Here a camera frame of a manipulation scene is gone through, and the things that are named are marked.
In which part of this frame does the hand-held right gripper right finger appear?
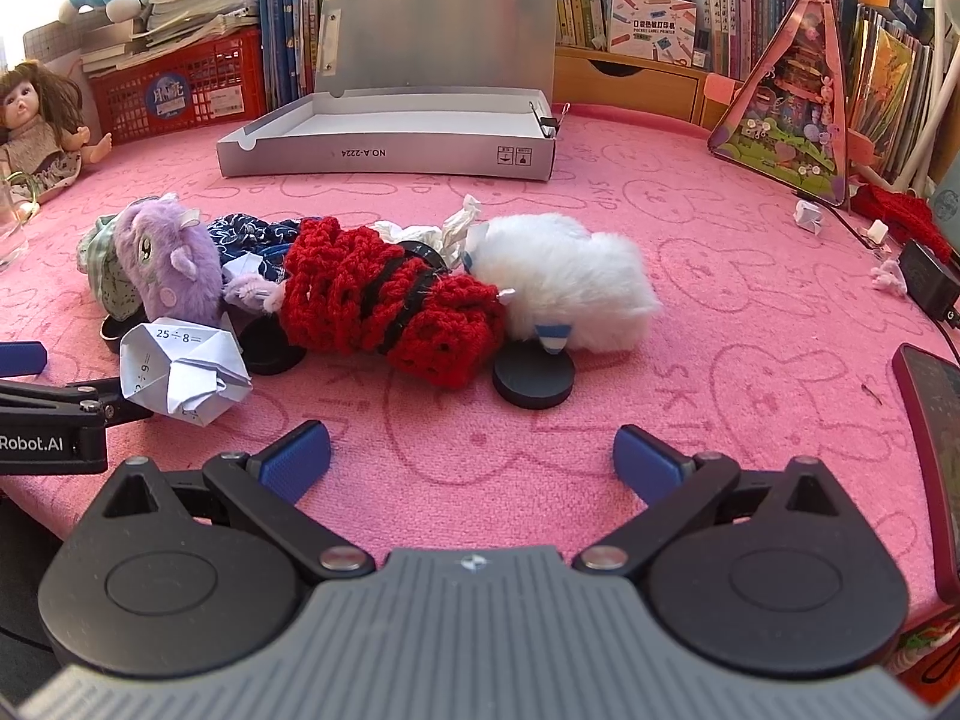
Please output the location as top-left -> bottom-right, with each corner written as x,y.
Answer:
574,424 -> 843,580

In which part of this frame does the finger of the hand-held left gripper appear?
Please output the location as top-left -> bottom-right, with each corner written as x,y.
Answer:
0,341 -> 48,377
0,379 -> 157,427

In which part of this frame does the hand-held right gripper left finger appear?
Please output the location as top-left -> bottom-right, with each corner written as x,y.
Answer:
101,420 -> 377,581

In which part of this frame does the black round disc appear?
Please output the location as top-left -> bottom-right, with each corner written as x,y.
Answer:
240,311 -> 308,377
395,238 -> 452,272
100,315 -> 140,355
493,337 -> 577,412

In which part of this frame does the green checked scrunchie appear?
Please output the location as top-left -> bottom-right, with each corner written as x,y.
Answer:
75,214 -> 151,320

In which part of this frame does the math worksheet paper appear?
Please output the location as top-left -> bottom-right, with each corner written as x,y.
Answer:
118,320 -> 254,429

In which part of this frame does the purple plush toy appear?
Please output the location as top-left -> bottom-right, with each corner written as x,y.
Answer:
112,193 -> 226,327

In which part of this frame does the red crochet pouch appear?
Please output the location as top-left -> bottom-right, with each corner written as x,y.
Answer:
279,216 -> 508,391

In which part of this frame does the small white paper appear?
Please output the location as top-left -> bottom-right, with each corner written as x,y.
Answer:
221,255 -> 265,290

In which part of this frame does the white fluffy plush toy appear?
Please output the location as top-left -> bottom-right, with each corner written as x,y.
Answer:
460,214 -> 665,355

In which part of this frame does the blue floral drawstring pouch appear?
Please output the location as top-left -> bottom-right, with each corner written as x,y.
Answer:
206,211 -> 302,286

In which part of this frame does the white tissue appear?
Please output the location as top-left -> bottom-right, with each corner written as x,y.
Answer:
373,195 -> 490,271

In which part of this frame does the grey cardboard file box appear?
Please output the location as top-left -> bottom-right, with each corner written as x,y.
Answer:
216,0 -> 560,183

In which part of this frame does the clear glass pitcher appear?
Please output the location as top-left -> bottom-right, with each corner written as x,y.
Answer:
0,172 -> 38,272

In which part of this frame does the pink bunny-print table mat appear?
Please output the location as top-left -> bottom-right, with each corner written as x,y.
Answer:
0,101 -> 960,646

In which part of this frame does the brown-haired baby doll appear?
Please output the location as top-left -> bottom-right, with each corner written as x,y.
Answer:
0,60 -> 113,205

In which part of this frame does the red plastic basket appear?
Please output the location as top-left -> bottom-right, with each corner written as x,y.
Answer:
88,24 -> 269,146

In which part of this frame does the grey grid board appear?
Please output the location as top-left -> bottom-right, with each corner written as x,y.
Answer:
22,17 -> 91,76

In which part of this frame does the black power adapter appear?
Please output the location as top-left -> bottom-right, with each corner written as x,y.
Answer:
898,238 -> 960,328

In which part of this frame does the black binder clip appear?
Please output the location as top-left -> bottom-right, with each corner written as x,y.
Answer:
529,101 -> 571,142

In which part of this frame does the red knit cloth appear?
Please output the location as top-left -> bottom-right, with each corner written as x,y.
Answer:
851,184 -> 960,265

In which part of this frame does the wooden drawer organizer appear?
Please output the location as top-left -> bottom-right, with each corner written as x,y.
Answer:
553,45 -> 725,128

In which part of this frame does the pink triangular toy house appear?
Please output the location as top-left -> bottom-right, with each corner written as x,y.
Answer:
709,0 -> 875,208

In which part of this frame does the pale blue box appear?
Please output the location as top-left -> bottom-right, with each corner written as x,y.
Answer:
928,161 -> 960,238

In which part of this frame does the row of thin blue booklets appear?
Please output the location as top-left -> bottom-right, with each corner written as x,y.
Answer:
259,0 -> 332,112

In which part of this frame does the white colourful printer box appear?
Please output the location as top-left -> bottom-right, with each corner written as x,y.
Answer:
606,0 -> 698,65

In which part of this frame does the row of thin picture books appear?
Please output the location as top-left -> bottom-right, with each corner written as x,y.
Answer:
847,0 -> 935,181

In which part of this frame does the row of upright books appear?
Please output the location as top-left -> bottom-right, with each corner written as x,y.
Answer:
330,0 -> 826,80

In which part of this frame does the white plastic pipe frame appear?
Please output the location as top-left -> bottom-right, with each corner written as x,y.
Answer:
896,0 -> 960,190

